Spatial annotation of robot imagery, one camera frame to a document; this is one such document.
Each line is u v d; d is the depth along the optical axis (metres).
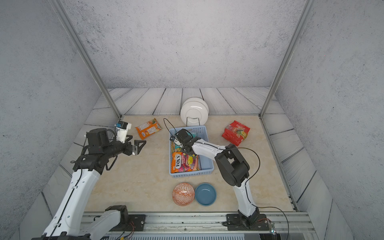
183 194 0.82
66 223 0.38
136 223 0.73
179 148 0.96
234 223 0.73
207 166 0.93
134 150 0.66
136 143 0.65
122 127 0.62
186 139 0.75
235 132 1.03
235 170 0.52
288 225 0.71
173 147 0.99
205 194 0.81
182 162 0.87
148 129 1.11
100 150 0.55
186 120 1.05
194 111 1.03
